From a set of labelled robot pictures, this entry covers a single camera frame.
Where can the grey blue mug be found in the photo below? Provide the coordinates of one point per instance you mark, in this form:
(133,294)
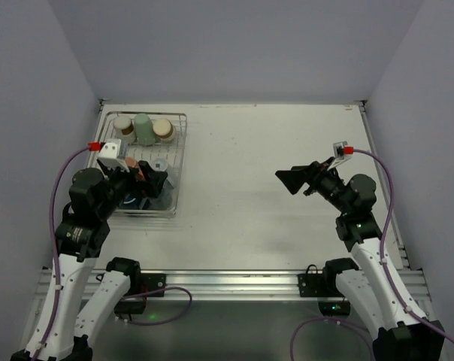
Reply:
(161,164)

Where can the mint green cup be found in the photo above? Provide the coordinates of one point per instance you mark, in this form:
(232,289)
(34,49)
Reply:
(143,126)

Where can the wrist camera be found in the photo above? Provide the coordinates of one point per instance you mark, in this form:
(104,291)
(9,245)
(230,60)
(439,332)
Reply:
(112,155)
(342,153)

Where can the light blue mug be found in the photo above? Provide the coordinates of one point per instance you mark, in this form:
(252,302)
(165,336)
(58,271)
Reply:
(165,200)

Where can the metal wire dish rack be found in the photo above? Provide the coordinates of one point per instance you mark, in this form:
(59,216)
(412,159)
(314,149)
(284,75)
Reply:
(173,152)

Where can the pink dotted mug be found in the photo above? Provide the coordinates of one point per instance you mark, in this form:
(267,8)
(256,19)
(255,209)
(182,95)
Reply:
(132,163)

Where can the aluminium mounting rail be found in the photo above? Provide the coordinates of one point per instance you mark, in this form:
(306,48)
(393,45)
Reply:
(255,286)

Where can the dark navy mug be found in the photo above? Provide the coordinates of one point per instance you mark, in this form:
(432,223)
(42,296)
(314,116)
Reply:
(133,203)

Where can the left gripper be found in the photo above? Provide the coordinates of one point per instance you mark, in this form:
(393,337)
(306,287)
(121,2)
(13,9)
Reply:
(135,176)

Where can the cream cup brown band left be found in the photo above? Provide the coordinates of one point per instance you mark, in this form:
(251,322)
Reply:
(124,129)

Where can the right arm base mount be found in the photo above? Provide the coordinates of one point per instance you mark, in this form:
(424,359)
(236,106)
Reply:
(312,284)

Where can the cream cup brown band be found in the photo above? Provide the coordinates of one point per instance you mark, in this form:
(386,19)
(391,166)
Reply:
(124,129)
(164,130)

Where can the cream cup brown band right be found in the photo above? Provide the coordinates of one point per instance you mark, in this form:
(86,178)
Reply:
(164,130)

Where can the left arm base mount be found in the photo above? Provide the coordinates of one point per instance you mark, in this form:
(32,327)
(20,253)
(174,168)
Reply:
(134,306)

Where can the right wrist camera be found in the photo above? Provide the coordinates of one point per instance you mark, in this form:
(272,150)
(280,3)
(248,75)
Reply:
(342,153)

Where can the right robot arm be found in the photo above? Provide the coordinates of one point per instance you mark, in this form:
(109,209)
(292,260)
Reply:
(399,328)

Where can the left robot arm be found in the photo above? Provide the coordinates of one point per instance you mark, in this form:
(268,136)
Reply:
(66,329)

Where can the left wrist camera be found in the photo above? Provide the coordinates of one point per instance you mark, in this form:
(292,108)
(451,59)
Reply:
(112,155)

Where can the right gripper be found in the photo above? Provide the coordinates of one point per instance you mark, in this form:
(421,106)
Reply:
(313,179)

